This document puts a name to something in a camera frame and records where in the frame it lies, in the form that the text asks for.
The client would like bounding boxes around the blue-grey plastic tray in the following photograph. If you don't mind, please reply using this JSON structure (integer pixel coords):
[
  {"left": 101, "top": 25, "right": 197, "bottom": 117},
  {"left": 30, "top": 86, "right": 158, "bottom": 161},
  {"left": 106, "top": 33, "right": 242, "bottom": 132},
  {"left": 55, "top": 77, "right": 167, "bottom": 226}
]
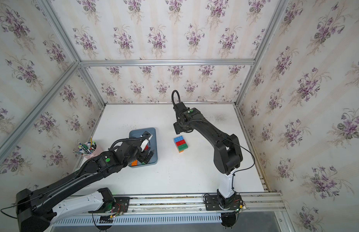
[{"left": 129, "top": 128, "right": 158, "bottom": 168}]

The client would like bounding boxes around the light blue lego brick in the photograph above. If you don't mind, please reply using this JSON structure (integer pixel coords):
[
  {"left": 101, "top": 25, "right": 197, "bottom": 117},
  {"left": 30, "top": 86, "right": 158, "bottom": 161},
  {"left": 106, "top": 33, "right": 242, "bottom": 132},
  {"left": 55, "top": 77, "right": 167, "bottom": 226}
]
[{"left": 174, "top": 136, "right": 184, "bottom": 143}]

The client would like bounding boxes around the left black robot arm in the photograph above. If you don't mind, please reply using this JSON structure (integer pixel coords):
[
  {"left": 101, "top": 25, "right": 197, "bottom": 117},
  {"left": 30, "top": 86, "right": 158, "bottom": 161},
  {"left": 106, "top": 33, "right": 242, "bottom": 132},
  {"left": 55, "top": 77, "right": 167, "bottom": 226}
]
[{"left": 16, "top": 135, "right": 152, "bottom": 232}]

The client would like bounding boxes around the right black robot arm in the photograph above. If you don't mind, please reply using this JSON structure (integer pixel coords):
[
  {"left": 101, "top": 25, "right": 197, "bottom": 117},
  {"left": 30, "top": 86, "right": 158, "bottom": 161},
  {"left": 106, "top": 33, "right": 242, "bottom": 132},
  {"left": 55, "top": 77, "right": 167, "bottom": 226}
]
[{"left": 173, "top": 102, "right": 243, "bottom": 200}]

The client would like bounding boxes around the pen cup with pens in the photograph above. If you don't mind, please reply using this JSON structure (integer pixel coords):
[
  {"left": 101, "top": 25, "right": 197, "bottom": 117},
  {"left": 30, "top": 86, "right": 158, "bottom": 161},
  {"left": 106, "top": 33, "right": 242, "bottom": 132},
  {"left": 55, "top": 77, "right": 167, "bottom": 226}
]
[{"left": 77, "top": 137, "right": 103, "bottom": 159}]

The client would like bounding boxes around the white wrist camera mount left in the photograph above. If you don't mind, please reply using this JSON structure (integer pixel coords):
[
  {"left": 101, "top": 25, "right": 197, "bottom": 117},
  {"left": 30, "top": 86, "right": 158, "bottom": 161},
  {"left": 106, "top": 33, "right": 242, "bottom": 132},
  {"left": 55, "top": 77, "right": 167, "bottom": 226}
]
[{"left": 140, "top": 131, "right": 152, "bottom": 152}]

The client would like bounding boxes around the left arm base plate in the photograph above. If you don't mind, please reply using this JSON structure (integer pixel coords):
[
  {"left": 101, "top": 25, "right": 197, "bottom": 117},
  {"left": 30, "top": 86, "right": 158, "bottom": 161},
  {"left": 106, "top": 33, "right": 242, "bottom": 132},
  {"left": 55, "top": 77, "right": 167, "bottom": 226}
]
[{"left": 89, "top": 197, "right": 131, "bottom": 215}]

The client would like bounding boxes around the white slotted cable duct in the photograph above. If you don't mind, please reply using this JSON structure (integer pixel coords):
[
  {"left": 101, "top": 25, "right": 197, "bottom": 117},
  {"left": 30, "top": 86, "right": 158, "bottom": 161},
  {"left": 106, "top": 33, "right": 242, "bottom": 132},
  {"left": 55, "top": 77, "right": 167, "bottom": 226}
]
[{"left": 54, "top": 213, "right": 221, "bottom": 227}]

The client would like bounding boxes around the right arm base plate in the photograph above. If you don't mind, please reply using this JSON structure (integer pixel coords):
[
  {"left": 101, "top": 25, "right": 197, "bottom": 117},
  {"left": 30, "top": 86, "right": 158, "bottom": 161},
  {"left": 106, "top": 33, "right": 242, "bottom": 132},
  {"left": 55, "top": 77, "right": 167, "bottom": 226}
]
[{"left": 203, "top": 193, "right": 245, "bottom": 211}]

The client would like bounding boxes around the aluminium rail frame front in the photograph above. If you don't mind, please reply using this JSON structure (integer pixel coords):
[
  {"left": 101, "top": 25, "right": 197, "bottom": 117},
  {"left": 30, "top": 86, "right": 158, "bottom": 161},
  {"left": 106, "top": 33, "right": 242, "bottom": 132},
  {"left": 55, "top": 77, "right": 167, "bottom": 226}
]
[{"left": 37, "top": 191, "right": 296, "bottom": 232}]

